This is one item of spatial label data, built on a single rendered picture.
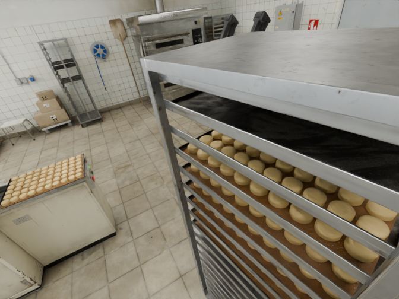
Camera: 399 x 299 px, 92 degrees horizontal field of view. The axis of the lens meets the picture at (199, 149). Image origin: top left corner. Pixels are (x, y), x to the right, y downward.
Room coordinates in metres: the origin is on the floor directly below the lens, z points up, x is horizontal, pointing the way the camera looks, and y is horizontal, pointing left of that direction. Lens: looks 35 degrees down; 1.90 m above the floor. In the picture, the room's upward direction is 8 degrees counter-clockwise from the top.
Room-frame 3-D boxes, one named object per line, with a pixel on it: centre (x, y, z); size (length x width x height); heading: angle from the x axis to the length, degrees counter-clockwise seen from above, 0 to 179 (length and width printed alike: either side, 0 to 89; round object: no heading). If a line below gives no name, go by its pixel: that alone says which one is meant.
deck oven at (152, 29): (5.46, 0.36, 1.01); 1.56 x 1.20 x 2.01; 114
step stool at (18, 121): (4.15, 3.92, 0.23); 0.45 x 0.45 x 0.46; 16
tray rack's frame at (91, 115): (4.65, 2.61, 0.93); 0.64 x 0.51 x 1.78; 27
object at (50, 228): (1.30, 1.40, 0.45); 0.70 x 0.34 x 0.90; 114
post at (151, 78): (0.60, 0.11, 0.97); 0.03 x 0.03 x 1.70; 36
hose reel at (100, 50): (5.30, 2.03, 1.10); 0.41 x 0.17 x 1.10; 114
